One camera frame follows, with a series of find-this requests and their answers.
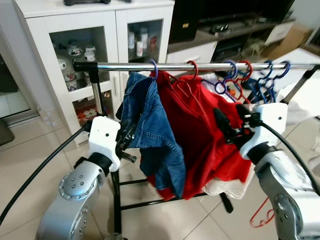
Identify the red plastic hanger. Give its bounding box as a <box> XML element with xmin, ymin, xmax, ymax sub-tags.
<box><xmin>167</xmin><ymin>60</ymin><xmax>201</xmax><ymax>101</ymax></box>
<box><xmin>249</xmin><ymin>197</ymin><xmax>276</xmax><ymax>228</ymax></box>
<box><xmin>227</xmin><ymin>60</ymin><xmax>253</xmax><ymax>103</ymax></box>

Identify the red hanging shirt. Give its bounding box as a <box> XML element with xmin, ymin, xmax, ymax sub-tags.
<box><xmin>145</xmin><ymin>72</ymin><xmax>253</xmax><ymax>201</ymax></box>

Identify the blue denim jacket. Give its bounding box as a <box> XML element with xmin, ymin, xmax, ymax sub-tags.
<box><xmin>116</xmin><ymin>71</ymin><xmax>186</xmax><ymax>200</ymax></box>

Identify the chrome and black clothes rack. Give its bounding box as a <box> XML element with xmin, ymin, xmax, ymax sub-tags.
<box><xmin>72</xmin><ymin>60</ymin><xmax>320</xmax><ymax>236</ymax></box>

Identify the low television console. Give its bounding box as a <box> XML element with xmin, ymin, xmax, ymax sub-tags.
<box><xmin>167</xmin><ymin>20</ymin><xmax>301</xmax><ymax>66</ymax></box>

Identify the brown cardboard box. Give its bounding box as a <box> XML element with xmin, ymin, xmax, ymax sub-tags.
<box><xmin>270</xmin><ymin>25</ymin><xmax>313</xmax><ymax>58</ymax></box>

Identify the black television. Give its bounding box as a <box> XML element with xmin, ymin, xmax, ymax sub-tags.
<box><xmin>170</xmin><ymin>0</ymin><xmax>296</xmax><ymax>43</ymax></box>

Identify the white glass door cabinet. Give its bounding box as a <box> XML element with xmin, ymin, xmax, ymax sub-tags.
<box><xmin>14</xmin><ymin>0</ymin><xmax>176</xmax><ymax>146</ymax></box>

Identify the flat black device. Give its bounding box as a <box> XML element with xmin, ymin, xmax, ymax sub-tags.
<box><xmin>64</xmin><ymin>0</ymin><xmax>112</xmax><ymax>6</ymax></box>

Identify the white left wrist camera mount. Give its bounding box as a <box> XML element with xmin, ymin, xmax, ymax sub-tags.
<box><xmin>87</xmin><ymin>116</ymin><xmax>122</xmax><ymax>172</ymax></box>

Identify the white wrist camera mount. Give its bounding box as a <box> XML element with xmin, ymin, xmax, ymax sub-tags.
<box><xmin>87</xmin><ymin>116</ymin><xmax>122</xmax><ymax>172</ymax></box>
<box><xmin>239</xmin><ymin>102</ymin><xmax>289</xmax><ymax>161</ymax></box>

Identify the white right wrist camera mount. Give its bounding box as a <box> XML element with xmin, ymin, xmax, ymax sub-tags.
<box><xmin>239</xmin><ymin>102</ymin><xmax>289</xmax><ymax>161</ymax></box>

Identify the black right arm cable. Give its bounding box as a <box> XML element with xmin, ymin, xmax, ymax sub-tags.
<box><xmin>257</xmin><ymin>120</ymin><xmax>320</xmax><ymax>197</ymax></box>

